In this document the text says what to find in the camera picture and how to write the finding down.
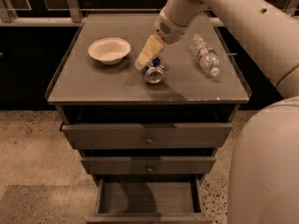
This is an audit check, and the grey drawer cabinet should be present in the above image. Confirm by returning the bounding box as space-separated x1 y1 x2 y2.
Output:
45 12 252 224

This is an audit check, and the grey open bottom drawer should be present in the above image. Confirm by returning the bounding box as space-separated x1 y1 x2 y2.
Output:
86 175 212 224

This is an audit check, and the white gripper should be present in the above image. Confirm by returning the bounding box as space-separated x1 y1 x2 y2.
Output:
135 9 187 70

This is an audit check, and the white paper bowl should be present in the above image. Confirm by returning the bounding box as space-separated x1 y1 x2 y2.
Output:
88 37 131 65

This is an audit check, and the grey top drawer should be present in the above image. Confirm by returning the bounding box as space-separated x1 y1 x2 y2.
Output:
62 123 232 149

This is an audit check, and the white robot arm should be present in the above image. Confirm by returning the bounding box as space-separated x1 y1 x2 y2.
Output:
135 0 299 224

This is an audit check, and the blue pepsi can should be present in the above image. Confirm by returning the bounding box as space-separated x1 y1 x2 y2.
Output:
142 57 164 84

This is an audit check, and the metal window railing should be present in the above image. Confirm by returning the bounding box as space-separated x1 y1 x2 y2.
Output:
1 0 298 30

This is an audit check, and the clear plastic water bottle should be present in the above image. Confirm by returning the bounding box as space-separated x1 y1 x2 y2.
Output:
190 34 220 77

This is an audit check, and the grey middle drawer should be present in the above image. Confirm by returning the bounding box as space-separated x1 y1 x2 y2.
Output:
81 157 216 175

